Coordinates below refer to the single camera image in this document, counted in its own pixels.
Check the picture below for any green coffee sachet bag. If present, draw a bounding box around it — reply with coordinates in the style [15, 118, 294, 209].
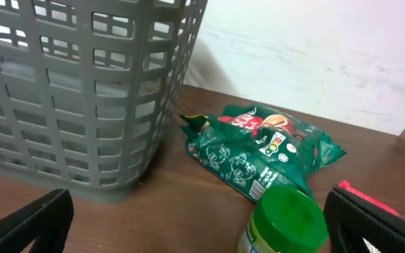
[181, 105, 346, 202]

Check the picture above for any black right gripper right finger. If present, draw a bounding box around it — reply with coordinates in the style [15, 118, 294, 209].
[323, 187, 405, 253]

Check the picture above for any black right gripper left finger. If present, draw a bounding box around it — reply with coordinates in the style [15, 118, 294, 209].
[0, 188, 74, 253]

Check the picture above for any red orange pasta packet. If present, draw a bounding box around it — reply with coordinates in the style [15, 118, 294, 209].
[338, 180, 399, 216]

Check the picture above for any grey plastic basket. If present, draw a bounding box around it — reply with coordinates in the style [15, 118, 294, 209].
[0, 0, 207, 202]

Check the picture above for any green lidded jar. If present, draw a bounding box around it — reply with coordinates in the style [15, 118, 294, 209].
[237, 186, 329, 253]

